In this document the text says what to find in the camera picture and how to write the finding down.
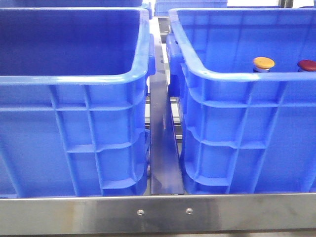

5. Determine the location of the red push button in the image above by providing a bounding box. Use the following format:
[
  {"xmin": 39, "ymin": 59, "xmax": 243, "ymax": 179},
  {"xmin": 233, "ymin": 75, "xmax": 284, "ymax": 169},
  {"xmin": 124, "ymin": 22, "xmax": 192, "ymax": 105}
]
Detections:
[{"xmin": 297, "ymin": 60, "xmax": 316, "ymax": 72}]

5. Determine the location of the blue plastic bin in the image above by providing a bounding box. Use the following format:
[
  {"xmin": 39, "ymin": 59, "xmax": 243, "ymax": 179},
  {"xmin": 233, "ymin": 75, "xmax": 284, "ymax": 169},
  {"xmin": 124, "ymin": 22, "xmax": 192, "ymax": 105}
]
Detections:
[
  {"xmin": 0, "ymin": 7, "xmax": 156, "ymax": 199},
  {"xmin": 169, "ymin": 8, "xmax": 316, "ymax": 194}
]

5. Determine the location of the dark metal divider rail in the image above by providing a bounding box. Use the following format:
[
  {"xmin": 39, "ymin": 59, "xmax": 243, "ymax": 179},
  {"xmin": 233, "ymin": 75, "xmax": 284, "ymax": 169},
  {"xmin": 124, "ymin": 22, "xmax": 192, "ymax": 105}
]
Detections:
[{"xmin": 150, "ymin": 32, "xmax": 185, "ymax": 195}]

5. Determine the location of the steel rack front rail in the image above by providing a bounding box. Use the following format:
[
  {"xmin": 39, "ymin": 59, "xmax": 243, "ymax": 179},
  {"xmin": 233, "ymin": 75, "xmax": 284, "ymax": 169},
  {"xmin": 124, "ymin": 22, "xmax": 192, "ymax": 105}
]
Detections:
[{"xmin": 0, "ymin": 193, "xmax": 316, "ymax": 236}]

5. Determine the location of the yellow push button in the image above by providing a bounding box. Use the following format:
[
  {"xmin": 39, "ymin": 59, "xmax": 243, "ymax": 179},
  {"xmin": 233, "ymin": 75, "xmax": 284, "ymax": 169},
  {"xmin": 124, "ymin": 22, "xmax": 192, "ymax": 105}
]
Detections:
[{"xmin": 253, "ymin": 57, "xmax": 275, "ymax": 73}]

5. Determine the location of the blue plastic bin left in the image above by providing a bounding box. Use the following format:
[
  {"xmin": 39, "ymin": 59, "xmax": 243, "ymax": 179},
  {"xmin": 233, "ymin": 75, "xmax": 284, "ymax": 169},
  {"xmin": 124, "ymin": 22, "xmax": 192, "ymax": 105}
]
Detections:
[{"xmin": 0, "ymin": 7, "xmax": 156, "ymax": 199}]

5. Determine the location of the blue plastic bin right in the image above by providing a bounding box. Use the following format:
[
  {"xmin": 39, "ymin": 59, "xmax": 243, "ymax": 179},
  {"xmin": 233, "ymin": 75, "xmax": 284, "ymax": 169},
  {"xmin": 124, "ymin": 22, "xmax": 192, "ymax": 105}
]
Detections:
[{"xmin": 169, "ymin": 8, "xmax": 316, "ymax": 194}]

